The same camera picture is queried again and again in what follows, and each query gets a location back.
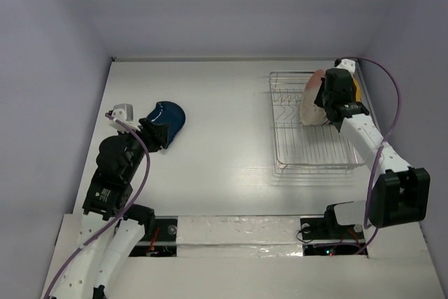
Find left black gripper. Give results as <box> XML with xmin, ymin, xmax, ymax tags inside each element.
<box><xmin>119</xmin><ymin>116</ymin><xmax>169</xmax><ymax>179</ymax></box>

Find dark blue plate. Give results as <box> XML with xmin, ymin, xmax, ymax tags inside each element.
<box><xmin>146</xmin><ymin>101</ymin><xmax>186</xmax><ymax>146</ymax></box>

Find pink and cream plate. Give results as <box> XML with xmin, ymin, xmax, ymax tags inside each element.
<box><xmin>300</xmin><ymin>69</ymin><xmax>328</xmax><ymax>126</ymax></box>

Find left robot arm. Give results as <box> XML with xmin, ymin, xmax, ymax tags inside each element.
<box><xmin>44</xmin><ymin>113</ymin><xmax>172</xmax><ymax>298</ymax></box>

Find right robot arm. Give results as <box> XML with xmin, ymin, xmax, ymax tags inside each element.
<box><xmin>315</xmin><ymin>64</ymin><xmax>431</xmax><ymax>228</ymax></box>

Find yellow plate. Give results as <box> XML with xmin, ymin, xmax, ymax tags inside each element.
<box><xmin>352</xmin><ymin>78</ymin><xmax>362</xmax><ymax>102</ymax></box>

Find silver foil strip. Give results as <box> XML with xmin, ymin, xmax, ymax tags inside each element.
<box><xmin>176</xmin><ymin>216</ymin><xmax>303</xmax><ymax>258</ymax></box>

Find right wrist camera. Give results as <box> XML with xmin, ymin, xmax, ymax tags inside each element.
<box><xmin>335</xmin><ymin>58</ymin><xmax>356</xmax><ymax>77</ymax></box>

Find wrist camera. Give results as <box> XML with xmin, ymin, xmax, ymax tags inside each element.
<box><xmin>335</xmin><ymin>58</ymin><xmax>356</xmax><ymax>77</ymax></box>
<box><xmin>106</xmin><ymin>104</ymin><xmax>138</xmax><ymax>133</ymax></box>

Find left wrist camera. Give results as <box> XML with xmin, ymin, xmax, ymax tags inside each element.
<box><xmin>106</xmin><ymin>104</ymin><xmax>138</xmax><ymax>133</ymax></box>

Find wire dish rack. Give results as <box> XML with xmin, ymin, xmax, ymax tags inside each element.
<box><xmin>269</xmin><ymin>71</ymin><xmax>363</xmax><ymax>174</ymax></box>

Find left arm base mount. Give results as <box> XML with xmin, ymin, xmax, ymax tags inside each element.
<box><xmin>129</xmin><ymin>216</ymin><xmax>178</xmax><ymax>258</ymax></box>

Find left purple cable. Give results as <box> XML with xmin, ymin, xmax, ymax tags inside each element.
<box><xmin>41</xmin><ymin>113</ymin><xmax>151</xmax><ymax>299</ymax></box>

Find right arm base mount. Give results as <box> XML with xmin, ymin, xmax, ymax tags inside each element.
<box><xmin>296</xmin><ymin>217</ymin><xmax>365</xmax><ymax>256</ymax></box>

